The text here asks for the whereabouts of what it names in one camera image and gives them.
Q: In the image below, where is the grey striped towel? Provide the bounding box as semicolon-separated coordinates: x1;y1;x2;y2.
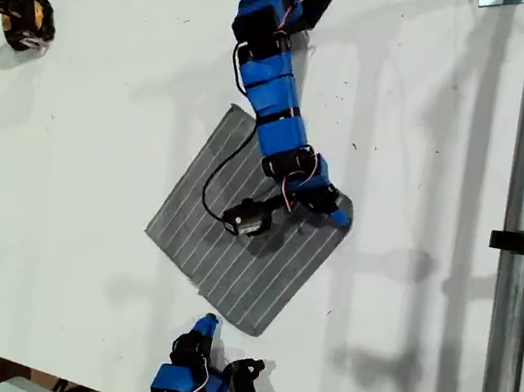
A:
129;91;371;351

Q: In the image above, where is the white plastic box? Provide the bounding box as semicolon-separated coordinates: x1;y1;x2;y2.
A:
0;371;75;392

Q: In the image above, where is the black yellow clamp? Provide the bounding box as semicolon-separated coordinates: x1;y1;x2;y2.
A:
0;0;63;58

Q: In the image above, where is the black camera stalk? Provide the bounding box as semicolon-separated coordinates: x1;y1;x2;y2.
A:
224;352;268;385
262;190;295;218

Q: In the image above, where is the black camera cable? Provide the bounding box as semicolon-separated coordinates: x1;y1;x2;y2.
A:
197;116;261;227

